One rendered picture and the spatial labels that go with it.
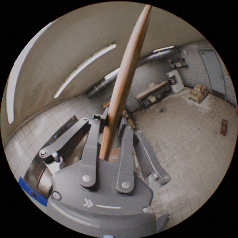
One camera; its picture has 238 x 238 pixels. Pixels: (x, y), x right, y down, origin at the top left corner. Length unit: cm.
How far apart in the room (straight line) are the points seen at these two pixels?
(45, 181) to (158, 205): 202
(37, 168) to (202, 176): 283
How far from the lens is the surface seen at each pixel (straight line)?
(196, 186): 208
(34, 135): 139
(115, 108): 15
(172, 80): 503
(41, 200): 130
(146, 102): 480
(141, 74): 536
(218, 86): 437
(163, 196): 203
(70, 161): 152
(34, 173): 129
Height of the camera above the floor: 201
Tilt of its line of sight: 20 degrees down
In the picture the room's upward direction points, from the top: 36 degrees counter-clockwise
